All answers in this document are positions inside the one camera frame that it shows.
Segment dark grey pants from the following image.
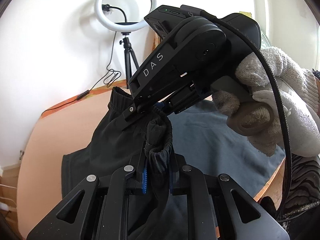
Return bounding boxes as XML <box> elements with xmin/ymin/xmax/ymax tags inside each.
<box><xmin>61</xmin><ymin>86</ymin><xmax>287</xmax><ymax>240</ymax></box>

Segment white ring light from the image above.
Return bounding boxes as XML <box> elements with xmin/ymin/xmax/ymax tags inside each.
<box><xmin>94</xmin><ymin>0</ymin><xmax>157</xmax><ymax>33</ymax></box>

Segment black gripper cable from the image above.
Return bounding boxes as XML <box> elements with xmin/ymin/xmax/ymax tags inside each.
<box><xmin>202</xmin><ymin>10</ymin><xmax>293</xmax><ymax>222</ymax></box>

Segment black ring light cable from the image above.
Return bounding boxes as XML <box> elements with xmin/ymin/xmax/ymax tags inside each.
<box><xmin>41</xmin><ymin>6</ymin><xmax>129</xmax><ymax>113</ymax></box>

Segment zebra print clothing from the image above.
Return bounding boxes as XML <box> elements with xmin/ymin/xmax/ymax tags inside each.
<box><xmin>276</xmin><ymin>154</ymin><xmax>320</xmax><ymax>227</ymax></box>

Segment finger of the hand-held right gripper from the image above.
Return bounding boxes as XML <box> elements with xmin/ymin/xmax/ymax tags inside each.
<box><xmin>153</xmin><ymin>86</ymin><xmax>201</xmax><ymax>116</ymax></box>
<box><xmin>122</xmin><ymin>104</ymin><xmax>162</xmax><ymax>131</ymax></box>

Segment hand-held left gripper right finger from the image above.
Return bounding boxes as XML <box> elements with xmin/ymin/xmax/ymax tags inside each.
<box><xmin>169</xmin><ymin>154</ymin><xmax>291</xmax><ymax>240</ymax></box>

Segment person's right hand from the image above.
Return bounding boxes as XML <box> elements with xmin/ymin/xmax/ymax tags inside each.
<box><xmin>212</xmin><ymin>45</ymin><xmax>320</xmax><ymax>157</ymax></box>

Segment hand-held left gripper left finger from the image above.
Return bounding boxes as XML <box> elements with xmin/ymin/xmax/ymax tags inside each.
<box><xmin>26</xmin><ymin>152</ymin><xmax>148</xmax><ymax>240</ymax></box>

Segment small black tripod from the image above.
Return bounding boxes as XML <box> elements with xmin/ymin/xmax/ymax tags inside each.
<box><xmin>121</xmin><ymin>32</ymin><xmax>140</xmax><ymax>89</ymax></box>

